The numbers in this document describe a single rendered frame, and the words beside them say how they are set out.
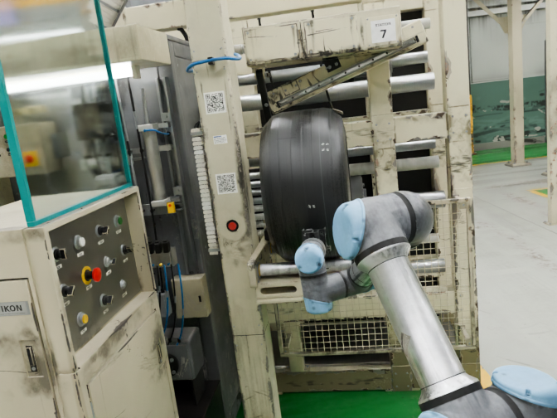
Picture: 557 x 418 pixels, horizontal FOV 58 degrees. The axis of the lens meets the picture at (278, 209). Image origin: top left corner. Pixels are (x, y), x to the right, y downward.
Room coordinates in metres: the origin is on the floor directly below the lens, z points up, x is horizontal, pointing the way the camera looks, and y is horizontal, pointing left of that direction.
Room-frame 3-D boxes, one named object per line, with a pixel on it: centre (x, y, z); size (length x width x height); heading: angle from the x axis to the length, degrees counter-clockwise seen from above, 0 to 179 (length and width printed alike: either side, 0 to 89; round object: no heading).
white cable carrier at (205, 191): (1.87, 0.26, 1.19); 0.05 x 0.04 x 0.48; 171
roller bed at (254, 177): (2.28, 0.07, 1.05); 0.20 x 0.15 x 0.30; 81
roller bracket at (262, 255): (1.90, 0.09, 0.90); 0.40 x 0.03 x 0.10; 171
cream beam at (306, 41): (2.14, -0.26, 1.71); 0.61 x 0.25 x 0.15; 81
